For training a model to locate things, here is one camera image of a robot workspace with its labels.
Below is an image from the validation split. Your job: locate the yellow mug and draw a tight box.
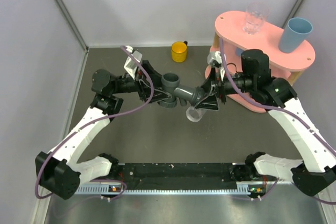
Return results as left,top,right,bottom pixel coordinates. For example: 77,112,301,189
171,41,188,63

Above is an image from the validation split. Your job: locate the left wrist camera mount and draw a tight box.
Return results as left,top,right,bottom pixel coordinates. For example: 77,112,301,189
124,46,142,80

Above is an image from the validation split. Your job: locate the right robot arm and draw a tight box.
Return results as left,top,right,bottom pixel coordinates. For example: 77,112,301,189
196,49,335,196

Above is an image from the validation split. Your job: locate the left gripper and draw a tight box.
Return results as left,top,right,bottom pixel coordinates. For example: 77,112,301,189
112,60,174,103

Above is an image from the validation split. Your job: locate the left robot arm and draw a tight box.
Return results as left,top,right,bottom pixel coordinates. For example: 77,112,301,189
35,58,167,199

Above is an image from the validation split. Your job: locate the clear trap with grey nut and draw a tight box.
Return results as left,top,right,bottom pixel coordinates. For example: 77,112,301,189
186,106,207,122

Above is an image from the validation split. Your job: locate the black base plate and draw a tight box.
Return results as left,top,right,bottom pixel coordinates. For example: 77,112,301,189
111,163,252,190

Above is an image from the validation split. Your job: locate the tall blue cup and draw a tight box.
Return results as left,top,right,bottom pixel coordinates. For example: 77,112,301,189
278,17,313,54

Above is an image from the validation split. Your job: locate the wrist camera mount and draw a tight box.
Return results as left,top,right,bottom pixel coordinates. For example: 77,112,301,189
207,51,225,79
124,46,142,80

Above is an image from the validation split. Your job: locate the grey plastic pipe fitting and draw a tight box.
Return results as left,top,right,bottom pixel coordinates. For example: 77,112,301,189
158,73,206,108

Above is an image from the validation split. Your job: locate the clear drinking glass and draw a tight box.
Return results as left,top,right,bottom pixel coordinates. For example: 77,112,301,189
243,3,270,35

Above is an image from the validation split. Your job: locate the pink three-tier shelf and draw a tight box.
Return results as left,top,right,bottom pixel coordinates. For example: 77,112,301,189
204,10,316,114

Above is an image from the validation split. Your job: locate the grey slotted cable duct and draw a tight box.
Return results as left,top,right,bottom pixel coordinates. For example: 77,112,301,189
75,183,265,196

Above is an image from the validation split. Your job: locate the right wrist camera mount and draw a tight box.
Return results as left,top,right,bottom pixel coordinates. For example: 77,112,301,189
207,51,225,79

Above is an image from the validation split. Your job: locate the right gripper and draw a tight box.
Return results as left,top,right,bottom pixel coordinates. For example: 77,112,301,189
194,66,255,111

